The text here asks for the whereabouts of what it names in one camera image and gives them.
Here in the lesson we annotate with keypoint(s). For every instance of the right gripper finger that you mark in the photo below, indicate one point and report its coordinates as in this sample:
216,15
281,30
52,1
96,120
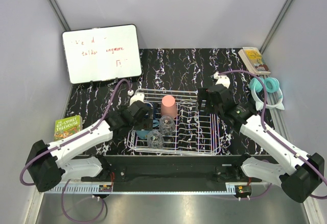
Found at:
212,99
201,99

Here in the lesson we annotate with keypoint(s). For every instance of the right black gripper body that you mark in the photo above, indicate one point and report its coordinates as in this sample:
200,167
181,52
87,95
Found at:
220,111

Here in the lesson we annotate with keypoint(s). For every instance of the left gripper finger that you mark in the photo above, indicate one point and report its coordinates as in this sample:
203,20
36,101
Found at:
152,111
148,127

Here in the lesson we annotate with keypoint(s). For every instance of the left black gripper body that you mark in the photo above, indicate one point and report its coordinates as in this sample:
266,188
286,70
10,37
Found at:
139,125

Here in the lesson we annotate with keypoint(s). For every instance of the dark blue mug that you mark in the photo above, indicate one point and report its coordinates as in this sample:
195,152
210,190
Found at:
146,116

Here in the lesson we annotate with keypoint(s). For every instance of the light blue mug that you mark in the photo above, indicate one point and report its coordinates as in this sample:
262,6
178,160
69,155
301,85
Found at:
142,134

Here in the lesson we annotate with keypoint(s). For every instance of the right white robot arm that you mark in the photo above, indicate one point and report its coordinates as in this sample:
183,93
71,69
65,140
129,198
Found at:
296,172

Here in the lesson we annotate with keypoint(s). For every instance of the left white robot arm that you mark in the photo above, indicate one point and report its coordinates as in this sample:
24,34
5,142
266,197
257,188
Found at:
49,164

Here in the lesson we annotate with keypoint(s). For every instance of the clear glass cup front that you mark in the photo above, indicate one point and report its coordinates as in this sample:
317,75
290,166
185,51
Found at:
155,140

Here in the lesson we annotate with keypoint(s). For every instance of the clear glass cup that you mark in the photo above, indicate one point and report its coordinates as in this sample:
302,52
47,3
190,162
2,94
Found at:
155,140
167,126

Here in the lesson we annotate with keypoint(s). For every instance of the pink plastic cup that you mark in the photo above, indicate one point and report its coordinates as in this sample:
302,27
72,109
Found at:
168,106

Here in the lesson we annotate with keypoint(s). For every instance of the clear glass cup rear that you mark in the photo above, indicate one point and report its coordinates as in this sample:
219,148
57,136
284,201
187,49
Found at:
167,126

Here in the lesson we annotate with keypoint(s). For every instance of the yellow cover book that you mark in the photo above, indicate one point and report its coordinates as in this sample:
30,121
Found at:
254,61

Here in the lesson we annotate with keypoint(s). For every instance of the teal cat ear headphones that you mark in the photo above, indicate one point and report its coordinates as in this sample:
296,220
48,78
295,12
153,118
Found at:
271,85

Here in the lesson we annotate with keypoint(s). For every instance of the white whiteboard with red writing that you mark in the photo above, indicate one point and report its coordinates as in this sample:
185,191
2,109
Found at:
102,54

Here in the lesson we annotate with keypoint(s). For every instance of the green treehouse book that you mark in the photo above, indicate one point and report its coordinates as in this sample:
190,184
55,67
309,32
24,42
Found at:
67,127

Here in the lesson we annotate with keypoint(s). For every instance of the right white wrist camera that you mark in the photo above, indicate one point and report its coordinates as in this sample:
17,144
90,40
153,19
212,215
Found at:
222,79

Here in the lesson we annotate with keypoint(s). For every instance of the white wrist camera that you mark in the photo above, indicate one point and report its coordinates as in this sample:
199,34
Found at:
222,79
135,97

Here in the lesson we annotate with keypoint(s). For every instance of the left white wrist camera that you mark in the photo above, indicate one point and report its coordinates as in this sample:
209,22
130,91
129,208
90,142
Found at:
135,97

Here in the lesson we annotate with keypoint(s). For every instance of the white wire dish rack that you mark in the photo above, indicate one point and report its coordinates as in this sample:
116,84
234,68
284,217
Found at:
197,133

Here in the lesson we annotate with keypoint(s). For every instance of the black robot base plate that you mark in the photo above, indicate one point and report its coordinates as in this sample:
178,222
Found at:
168,173

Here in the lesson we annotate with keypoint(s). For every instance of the white slotted cable duct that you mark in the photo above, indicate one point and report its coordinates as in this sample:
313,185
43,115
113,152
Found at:
88,189

